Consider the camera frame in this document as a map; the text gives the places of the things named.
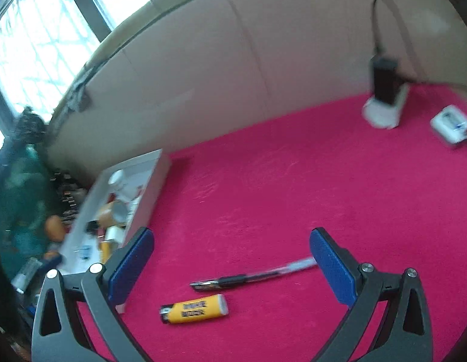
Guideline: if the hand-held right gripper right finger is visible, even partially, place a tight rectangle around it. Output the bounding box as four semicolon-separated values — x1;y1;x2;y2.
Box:
309;227;434;362

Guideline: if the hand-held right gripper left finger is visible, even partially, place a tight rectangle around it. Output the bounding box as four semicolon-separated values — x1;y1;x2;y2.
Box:
30;227;155;362

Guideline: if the white cardboard box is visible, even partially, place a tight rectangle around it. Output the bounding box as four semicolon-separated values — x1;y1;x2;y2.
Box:
60;149;172;314

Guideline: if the black gel pen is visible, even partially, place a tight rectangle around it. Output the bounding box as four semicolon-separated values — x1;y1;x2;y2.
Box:
190;257;319;292

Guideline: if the brown jar in box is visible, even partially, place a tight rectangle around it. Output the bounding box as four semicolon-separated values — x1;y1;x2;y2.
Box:
97;200;127;227

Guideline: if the white bottle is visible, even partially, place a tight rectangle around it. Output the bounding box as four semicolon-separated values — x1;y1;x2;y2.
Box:
108;169;125;191

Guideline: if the orange fruit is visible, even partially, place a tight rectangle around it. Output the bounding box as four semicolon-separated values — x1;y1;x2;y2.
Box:
44;215;67;242

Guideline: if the black remote control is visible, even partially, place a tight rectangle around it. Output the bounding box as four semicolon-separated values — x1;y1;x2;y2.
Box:
50;170;87;221

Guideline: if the dark green cloth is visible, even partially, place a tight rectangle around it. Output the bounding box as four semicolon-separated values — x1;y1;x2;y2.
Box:
0;139;53;257

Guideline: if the white power strip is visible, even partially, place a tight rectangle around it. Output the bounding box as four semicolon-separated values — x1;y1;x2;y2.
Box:
362;83;410;129

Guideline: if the black plastic bag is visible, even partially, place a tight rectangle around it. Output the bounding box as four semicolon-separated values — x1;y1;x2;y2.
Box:
11;106;49;144

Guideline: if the silver flat device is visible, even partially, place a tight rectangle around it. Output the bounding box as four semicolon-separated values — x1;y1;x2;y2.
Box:
430;104;467;146

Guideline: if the black charger adapter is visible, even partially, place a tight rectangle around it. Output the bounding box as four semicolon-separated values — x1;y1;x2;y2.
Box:
370;56;400;105

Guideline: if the beige cardboard panel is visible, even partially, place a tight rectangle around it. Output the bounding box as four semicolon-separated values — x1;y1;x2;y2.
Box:
48;0;467;182

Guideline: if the barred window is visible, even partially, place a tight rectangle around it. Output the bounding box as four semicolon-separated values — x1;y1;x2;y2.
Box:
0;0;204;136

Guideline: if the black charger cable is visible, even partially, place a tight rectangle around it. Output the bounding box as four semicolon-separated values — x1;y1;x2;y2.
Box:
371;0;421;81

